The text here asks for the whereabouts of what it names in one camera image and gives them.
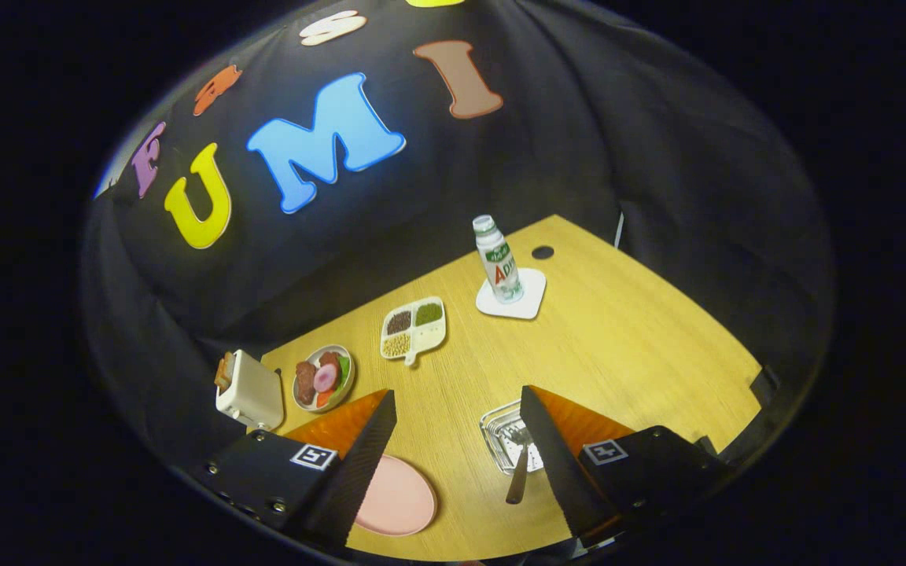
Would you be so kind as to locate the white square coaster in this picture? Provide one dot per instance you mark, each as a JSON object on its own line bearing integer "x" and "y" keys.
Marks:
{"x": 532, "y": 303}

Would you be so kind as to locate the green lettuce leaf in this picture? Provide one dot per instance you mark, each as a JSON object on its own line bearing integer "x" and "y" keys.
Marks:
{"x": 344, "y": 369}

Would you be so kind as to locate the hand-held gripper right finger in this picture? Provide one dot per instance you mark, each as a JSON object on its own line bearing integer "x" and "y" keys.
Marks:
{"x": 559, "y": 472}

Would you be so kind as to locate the white divided bean dish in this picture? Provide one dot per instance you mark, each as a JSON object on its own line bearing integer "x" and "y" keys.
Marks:
{"x": 414, "y": 334}

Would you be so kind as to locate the pink ham slice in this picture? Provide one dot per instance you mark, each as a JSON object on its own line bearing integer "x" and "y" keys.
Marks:
{"x": 325, "y": 378}

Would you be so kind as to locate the toast slices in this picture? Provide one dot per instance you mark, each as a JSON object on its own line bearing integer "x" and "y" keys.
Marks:
{"x": 224, "y": 373}

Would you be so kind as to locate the brown meat piece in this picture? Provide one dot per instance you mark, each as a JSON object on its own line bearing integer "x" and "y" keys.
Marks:
{"x": 306, "y": 383}

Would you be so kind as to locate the grey plate of food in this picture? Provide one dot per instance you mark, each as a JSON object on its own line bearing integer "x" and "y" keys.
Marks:
{"x": 347, "y": 389}

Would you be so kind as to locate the black table bracket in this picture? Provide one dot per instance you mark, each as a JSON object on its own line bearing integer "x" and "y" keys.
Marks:
{"x": 709, "y": 446}
{"x": 764, "y": 385}

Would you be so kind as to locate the white drink bottle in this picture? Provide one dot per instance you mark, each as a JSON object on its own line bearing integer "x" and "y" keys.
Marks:
{"x": 500, "y": 267}

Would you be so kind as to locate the white toaster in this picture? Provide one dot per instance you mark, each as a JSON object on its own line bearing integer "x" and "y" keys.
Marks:
{"x": 256, "y": 393}

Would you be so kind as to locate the orange carrot piece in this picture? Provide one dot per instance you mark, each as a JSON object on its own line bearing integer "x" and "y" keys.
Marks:
{"x": 324, "y": 398}

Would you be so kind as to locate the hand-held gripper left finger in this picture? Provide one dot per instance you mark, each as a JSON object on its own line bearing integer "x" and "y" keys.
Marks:
{"x": 359, "y": 479}

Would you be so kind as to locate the pink round plate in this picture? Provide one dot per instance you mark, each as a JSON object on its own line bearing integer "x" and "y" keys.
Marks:
{"x": 398, "y": 499}

